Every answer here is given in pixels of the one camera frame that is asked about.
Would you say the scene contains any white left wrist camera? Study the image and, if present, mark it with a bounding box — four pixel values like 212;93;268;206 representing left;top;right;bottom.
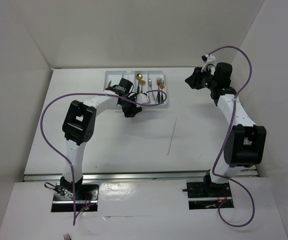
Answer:
136;93;151;105

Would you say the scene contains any gold spoon green handle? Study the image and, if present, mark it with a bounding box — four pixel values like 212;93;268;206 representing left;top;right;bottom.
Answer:
139;80;146;93
136;73;143;94

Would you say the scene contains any aluminium rail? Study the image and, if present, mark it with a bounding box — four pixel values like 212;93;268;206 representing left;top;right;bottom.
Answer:
23;170;258;183
243;165;258;177

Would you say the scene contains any purple cable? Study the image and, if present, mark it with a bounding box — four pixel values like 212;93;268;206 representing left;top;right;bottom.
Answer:
41;90;167;226
208;45;255;227

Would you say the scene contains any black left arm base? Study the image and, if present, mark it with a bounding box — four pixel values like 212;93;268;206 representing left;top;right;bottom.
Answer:
44;177;99;203

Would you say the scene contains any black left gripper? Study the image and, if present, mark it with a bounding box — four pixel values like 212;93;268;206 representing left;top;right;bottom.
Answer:
119;92;141;118

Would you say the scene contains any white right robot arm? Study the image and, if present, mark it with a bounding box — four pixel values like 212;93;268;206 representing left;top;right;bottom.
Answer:
185;62;266;197

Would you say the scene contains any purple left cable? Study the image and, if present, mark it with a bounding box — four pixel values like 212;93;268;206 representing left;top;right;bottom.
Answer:
41;90;167;226

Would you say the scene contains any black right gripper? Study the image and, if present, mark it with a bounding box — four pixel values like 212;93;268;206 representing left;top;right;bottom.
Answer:
185;64;218;90

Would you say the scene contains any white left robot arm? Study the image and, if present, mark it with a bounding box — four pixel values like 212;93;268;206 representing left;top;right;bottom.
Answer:
60;78;142;200

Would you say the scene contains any aluminium rail right side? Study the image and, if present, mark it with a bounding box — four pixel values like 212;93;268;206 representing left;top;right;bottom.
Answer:
243;165;258;177

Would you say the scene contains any gold fork green handle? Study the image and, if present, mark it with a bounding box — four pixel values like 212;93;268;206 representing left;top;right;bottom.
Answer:
156;77;161;103
159;78;165;102

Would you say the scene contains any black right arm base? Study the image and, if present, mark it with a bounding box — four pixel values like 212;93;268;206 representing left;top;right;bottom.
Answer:
182;175;232;199

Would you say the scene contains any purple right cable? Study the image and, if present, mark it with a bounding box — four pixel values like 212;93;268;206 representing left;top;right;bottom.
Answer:
208;45;255;227

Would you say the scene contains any aluminium rail front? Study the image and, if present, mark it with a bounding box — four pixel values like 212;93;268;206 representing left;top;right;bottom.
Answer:
23;170;258;183

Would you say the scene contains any silver fork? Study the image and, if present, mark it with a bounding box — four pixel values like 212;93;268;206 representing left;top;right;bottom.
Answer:
148;78;156;102

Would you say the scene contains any white compartment cutlery tray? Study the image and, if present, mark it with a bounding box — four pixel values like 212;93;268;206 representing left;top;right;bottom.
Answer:
104;70;168;109

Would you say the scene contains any white chopstick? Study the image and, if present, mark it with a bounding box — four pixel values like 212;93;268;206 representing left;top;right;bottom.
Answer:
167;117;178;156

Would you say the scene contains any gold fork bottom edge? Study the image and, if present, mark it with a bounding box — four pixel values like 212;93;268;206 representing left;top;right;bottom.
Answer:
64;233;72;240

